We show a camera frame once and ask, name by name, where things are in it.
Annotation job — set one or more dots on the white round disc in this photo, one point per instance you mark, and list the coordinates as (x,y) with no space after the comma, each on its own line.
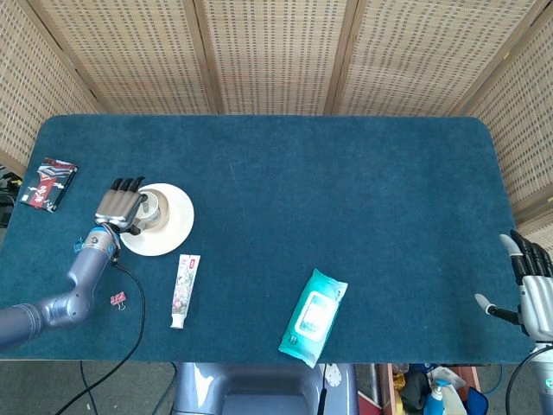
(333,375)

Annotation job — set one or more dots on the teal wet wipes pack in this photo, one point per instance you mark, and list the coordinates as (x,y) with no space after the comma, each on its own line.
(314,317)

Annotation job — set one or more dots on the small white cup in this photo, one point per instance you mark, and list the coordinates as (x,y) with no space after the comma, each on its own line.
(152,212)

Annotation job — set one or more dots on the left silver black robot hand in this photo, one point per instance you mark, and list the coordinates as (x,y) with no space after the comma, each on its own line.
(116,207)

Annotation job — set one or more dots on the blue binder clip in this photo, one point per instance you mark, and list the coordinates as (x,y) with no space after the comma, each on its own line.
(78,247)

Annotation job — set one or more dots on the black red snack packet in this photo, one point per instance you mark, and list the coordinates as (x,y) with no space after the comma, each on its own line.
(48,185)

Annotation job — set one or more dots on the black equipment beside table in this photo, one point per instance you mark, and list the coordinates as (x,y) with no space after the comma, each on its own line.
(6,203)

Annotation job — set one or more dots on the dark blue table carpet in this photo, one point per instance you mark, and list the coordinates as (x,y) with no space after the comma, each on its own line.
(324,181)

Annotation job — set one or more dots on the bamboo folding screen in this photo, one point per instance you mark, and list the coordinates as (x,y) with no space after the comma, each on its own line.
(276,52)

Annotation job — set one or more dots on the blue cloth bag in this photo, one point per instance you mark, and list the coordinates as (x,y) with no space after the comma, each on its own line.
(476,401)

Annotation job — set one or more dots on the floral toothpaste tube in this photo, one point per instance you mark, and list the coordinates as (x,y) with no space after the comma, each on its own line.
(185,289)

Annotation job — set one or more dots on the blue white spray bottle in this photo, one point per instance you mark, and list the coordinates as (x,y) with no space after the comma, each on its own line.
(433,402)

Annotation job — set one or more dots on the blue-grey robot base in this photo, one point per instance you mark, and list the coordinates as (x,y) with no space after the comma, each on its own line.
(259,389)

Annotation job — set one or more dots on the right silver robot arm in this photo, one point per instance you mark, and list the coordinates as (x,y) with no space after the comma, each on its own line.
(545,380)

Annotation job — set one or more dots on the red storage crate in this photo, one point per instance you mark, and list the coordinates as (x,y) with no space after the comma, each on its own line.
(389,389)

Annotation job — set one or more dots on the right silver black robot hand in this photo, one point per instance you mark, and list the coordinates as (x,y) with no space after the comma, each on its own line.
(540,307)

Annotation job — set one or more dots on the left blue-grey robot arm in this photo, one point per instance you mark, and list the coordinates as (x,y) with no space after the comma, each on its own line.
(82,276)

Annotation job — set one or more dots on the pink binder clip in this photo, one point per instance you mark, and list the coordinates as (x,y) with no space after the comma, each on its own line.
(118,298)

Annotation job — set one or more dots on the white round plate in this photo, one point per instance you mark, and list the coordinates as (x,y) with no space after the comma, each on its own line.
(149,247)

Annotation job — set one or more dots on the grey metal table leg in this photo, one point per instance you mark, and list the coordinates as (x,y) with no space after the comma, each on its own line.
(376,384)

